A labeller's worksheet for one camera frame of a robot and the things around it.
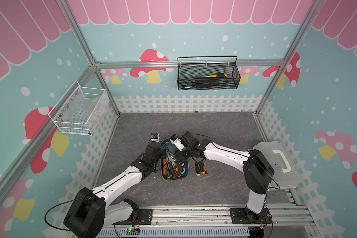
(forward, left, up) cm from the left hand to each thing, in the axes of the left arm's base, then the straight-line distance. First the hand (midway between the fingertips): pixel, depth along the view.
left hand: (162, 148), depth 86 cm
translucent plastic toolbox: (-16, -65, 0) cm, 67 cm away
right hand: (-2, -9, -3) cm, 10 cm away
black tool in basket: (+33, -26, +23) cm, 47 cm away
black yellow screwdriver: (-8, -21, -11) cm, 25 cm away
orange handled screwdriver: (-9, -2, -6) cm, 11 cm away
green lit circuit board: (-39, +13, -15) cm, 44 cm away
